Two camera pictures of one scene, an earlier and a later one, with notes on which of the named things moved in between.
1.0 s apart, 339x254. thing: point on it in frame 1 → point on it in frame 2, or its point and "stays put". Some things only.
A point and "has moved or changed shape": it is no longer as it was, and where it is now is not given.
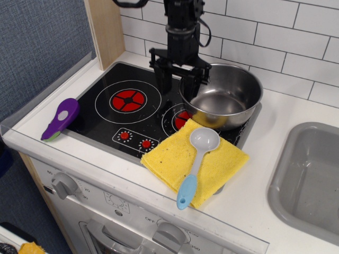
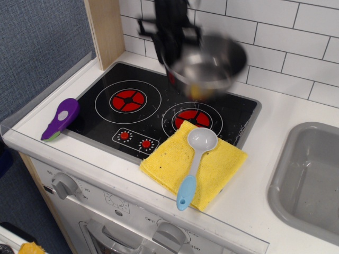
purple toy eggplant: (68, 111) stays put
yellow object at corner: (31, 247) stays put
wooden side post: (105, 18) stays put
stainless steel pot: (232, 98) has moved or changed shape
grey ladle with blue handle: (204, 140) stays put
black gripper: (181, 57) → (172, 23)
